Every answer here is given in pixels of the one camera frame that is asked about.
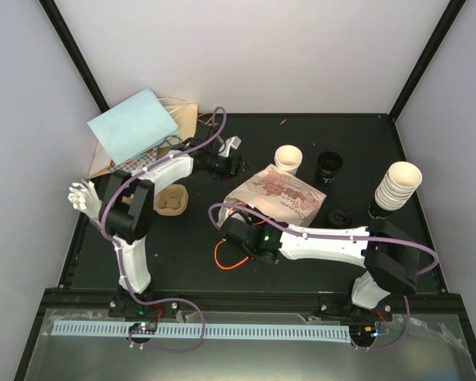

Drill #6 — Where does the cream bear paper bag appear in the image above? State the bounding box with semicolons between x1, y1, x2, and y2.
213;164;328;272

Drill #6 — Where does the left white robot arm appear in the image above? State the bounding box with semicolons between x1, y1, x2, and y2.
98;136;245;317

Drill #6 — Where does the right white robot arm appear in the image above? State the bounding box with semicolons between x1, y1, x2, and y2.
220;210;419;320

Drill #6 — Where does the brown kraft paper bag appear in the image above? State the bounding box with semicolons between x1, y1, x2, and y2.
88;103;198;179

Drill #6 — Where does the checkered paper bag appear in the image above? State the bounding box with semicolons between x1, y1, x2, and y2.
109;148;158;173

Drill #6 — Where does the light blue paper bag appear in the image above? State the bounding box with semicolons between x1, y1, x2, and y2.
87;88;178;164

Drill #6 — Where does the white plastic cutlery bunch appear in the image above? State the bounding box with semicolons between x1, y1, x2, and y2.
67;180;102;220

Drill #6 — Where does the stack of white cups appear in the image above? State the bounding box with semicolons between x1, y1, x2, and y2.
368;161;423;219

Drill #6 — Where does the light blue cable chain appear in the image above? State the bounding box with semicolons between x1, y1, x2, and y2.
51;319;353;345

